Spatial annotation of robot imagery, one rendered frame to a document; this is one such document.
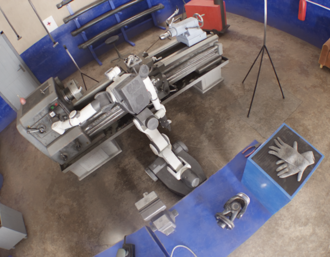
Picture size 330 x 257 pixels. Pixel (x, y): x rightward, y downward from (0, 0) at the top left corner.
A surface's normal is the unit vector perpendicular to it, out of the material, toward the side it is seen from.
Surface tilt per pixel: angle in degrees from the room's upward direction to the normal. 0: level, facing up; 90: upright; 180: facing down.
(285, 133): 0
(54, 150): 32
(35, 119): 90
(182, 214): 0
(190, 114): 0
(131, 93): 74
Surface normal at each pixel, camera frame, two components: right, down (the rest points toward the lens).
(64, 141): 0.08, -0.18
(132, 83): 0.65, 0.22
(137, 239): -0.24, -0.59
